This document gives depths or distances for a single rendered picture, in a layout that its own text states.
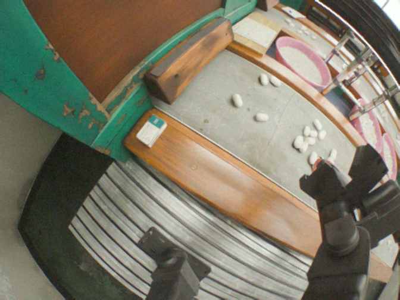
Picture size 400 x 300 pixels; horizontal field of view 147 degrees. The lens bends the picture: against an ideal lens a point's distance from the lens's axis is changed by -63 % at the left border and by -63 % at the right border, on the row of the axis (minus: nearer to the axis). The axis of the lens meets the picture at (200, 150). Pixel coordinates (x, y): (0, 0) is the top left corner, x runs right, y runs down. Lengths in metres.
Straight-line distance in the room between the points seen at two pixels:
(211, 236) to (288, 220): 0.20
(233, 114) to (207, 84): 0.11
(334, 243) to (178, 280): 0.22
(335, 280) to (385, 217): 0.10
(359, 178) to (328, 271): 0.14
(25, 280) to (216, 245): 1.83
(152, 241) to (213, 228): 0.16
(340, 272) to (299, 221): 0.27
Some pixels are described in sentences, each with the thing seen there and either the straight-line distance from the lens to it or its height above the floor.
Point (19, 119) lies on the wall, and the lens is 1.33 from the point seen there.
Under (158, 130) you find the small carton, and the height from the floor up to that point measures 0.79.
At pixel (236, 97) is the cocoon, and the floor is 0.76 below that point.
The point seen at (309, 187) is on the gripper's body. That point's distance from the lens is 0.29.
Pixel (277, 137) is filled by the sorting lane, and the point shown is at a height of 0.74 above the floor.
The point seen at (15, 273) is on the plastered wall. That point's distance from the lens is 1.97.
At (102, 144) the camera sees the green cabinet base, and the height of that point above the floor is 0.81.
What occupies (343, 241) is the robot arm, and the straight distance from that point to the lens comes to 0.16.
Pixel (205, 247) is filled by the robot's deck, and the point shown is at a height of 0.67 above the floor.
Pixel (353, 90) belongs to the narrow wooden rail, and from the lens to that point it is 0.91.
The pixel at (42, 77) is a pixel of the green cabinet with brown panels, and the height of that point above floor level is 1.00.
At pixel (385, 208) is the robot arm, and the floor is 1.00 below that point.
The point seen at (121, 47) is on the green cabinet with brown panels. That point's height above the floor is 0.93.
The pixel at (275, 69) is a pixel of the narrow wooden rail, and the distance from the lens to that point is 0.52.
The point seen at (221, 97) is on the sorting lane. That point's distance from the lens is 0.41.
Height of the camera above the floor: 1.07
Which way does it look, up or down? 75 degrees down
